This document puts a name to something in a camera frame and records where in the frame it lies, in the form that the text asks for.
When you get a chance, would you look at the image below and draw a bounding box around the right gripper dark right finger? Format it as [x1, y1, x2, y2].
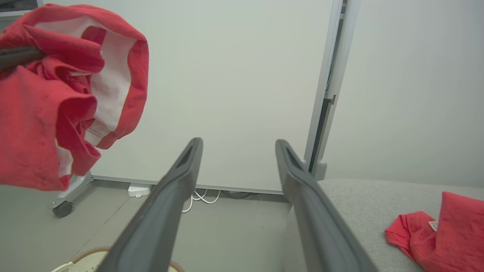
[275, 139, 379, 272]

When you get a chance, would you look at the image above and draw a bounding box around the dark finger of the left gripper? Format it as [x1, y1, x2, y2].
[0, 46, 47, 73]

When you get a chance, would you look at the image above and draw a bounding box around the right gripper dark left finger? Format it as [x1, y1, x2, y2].
[97, 138, 204, 272]

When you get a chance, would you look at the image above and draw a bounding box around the red and white garment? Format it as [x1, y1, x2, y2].
[0, 3, 150, 192]

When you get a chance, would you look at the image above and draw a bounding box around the plain red garment with label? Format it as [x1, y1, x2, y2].
[385, 191, 484, 272]

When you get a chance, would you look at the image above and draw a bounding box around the grey curved partition leg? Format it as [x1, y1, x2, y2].
[312, 160, 328, 181]

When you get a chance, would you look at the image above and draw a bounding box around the white perforated laundry basket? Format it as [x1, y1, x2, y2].
[50, 246, 186, 272]

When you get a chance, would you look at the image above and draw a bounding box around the grey partition leg with caster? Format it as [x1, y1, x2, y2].
[48, 171, 95, 213]

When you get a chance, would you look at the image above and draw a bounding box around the black caster wheel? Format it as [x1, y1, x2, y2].
[52, 201, 74, 218]

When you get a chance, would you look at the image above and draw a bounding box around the large white partition panel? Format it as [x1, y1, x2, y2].
[37, 0, 344, 195]

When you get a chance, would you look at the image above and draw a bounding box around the narrow white partition panel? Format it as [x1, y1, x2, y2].
[321, 0, 484, 188]

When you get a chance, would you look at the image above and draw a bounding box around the looped white power cable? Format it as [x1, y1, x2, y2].
[181, 189, 222, 213]

